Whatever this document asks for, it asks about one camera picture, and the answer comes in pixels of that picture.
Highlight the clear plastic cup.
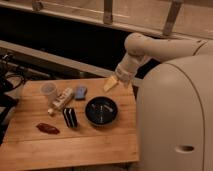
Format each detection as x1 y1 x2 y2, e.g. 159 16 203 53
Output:
40 82 58 104

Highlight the black equipment with cables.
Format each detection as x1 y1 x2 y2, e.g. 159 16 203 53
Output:
0 53 25 145

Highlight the metal shelf rail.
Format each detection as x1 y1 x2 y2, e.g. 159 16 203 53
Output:
0 39 143 88

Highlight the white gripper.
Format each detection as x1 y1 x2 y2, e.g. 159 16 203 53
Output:
103 53 149 92

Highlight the black bowl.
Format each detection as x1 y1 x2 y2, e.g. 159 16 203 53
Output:
85 96 118 126

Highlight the red chili pepper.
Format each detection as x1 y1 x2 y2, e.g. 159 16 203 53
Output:
37 123 60 134

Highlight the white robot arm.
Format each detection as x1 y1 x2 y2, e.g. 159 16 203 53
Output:
104 33 213 171

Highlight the black white striped eraser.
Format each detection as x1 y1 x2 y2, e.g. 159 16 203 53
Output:
63 108 78 128

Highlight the white tube bottle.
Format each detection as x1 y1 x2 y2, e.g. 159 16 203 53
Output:
47 88 74 115

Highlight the blue sponge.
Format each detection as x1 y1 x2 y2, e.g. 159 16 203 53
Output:
74 86 87 100

